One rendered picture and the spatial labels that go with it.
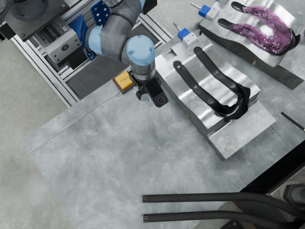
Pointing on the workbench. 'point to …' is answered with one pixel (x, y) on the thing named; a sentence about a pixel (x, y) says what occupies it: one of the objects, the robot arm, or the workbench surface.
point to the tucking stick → (293, 121)
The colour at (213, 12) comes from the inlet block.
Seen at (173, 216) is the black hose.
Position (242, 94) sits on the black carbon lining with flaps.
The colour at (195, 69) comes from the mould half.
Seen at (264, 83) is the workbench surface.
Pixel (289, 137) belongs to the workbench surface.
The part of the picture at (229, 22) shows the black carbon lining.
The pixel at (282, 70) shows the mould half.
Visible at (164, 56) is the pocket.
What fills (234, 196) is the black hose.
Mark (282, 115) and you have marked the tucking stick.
